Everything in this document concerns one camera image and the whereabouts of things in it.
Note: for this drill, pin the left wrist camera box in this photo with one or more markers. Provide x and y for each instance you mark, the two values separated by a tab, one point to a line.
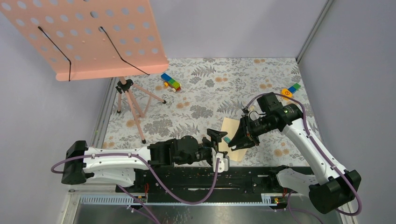
221	162

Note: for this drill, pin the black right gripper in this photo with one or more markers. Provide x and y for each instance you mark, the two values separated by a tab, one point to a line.
242	138

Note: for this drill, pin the pink tripod music stand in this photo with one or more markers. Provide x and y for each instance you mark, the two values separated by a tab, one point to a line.
88	39

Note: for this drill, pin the white green glue stick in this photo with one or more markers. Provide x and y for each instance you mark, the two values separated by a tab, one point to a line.
227	140

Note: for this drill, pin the floral patterned table mat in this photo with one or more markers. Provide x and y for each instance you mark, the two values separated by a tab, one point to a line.
212	89

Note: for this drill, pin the aluminium frame rail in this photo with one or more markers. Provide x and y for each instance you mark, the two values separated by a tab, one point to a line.
107	204

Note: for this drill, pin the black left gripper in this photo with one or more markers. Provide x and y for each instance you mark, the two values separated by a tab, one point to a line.
215	138

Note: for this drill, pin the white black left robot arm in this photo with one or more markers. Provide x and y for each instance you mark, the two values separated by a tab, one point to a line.
83	162

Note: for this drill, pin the yellow blue green toy blocks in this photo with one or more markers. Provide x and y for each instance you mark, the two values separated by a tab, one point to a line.
291	90

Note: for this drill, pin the multicolour toy block car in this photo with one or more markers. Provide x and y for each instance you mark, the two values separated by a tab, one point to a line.
170	82

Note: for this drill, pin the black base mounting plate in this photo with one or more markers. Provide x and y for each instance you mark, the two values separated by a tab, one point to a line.
237	185

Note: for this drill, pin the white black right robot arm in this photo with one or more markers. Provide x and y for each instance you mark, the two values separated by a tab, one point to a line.
335	187

